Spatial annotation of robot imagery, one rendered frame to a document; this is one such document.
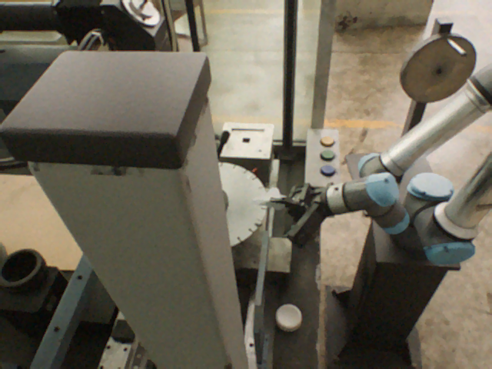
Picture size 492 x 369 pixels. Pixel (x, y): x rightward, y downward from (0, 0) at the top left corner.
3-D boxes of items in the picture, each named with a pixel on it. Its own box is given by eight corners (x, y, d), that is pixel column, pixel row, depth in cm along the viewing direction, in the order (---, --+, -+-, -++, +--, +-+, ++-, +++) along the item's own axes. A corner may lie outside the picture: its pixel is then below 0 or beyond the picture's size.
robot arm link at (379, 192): (401, 212, 90) (386, 193, 85) (357, 220, 97) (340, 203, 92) (401, 183, 94) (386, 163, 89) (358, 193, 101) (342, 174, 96)
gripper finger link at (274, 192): (257, 188, 110) (290, 196, 108) (251, 204, 106) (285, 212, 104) (257, 180, 108) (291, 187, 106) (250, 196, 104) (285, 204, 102)
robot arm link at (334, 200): (353, 218, 96) (337, 196, 92) (336, 222, 99) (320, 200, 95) (357, 196, 101) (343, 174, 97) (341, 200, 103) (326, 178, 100)
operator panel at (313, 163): (304, 159, 153) (307, 127, 142) (334, 160, 152) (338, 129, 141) (302, 216, 135) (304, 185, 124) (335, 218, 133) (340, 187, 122)
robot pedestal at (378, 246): (410, 293, 194) (463, 189, 139) (423, 378, 168) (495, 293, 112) (327, 286, 199) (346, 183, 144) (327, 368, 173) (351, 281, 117)
